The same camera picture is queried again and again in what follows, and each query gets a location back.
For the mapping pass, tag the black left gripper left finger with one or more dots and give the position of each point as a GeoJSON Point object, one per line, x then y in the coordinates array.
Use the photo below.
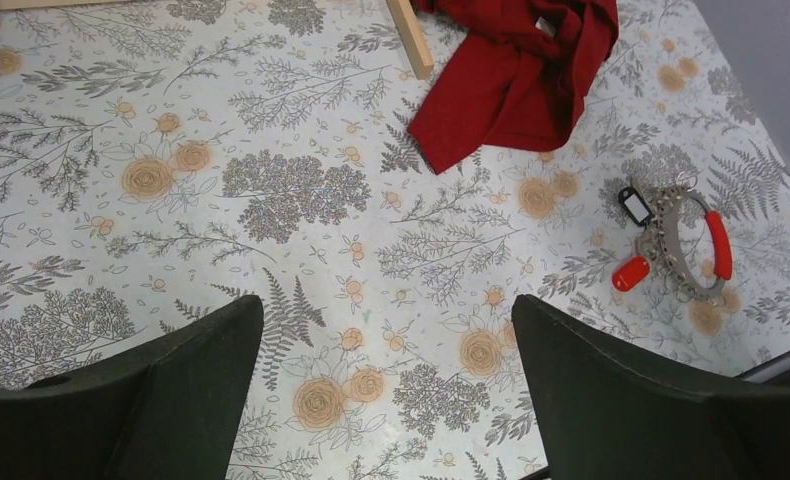
{"type": "Point", "coordinates": [166, 409]}

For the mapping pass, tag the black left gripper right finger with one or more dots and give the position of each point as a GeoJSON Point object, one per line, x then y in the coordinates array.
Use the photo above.
{"type": "Point", "coordinates": [608, 409]}

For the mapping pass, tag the red key tag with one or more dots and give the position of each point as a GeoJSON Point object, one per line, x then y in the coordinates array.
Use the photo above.
{"type": "Point", "coordinates": [631, 274]}

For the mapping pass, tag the metal keyring with red handle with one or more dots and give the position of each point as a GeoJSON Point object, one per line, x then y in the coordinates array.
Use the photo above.
{"type": "Point", "coordinates": [660, 242]}

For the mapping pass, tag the black key tag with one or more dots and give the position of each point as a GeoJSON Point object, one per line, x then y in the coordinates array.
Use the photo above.
{"type": "Point", "coordinates": [635, 206]}

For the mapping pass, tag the floral table cover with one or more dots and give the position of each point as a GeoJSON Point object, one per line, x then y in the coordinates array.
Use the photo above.
{"type": "Point", "coordinates": [160, 159]}

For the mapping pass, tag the red cloth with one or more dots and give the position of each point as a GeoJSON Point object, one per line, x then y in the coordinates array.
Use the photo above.
{"type": "Point", "coordinates": [518, 79]}

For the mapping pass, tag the wooden rack frame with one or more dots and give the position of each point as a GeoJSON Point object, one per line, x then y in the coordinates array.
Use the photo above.
{"type": "Point", "coordinates": [403, 15]}

